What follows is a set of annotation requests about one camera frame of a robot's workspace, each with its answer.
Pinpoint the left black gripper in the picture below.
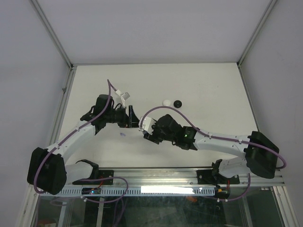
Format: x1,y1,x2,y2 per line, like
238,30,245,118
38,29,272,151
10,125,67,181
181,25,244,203
105,105,140,128

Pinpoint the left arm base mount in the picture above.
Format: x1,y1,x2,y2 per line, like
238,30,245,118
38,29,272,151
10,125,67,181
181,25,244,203
72,159,114,186

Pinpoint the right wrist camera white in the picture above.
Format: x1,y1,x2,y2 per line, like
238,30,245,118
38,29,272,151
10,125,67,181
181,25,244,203
139,117,156,135

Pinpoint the white earbud case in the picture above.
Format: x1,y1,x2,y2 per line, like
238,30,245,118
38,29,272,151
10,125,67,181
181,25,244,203
162,99,171,106

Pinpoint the aluminium front rail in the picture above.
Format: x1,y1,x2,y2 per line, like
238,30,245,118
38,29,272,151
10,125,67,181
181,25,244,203
29,167,285,189

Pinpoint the black earbud case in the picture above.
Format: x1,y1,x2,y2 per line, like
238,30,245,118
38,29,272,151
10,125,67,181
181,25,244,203
173,100,182,108

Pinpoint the slotted cable duct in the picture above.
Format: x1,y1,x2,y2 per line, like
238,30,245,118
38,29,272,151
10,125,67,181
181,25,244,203
57,186,215,197

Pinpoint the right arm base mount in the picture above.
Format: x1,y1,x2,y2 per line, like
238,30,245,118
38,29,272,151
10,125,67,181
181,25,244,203
196,159,240,186

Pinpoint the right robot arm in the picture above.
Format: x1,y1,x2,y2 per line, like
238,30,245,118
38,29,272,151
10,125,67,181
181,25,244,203
139,114,279,183

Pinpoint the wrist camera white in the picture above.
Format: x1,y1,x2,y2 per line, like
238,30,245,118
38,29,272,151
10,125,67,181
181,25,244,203
115,90,130,107
139,117,156,135

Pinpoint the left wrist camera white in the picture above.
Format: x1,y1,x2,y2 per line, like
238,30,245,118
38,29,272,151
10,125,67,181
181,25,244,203
115,90,130,107

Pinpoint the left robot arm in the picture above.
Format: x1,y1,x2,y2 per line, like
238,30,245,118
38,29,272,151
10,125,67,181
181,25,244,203
27,95,139,195

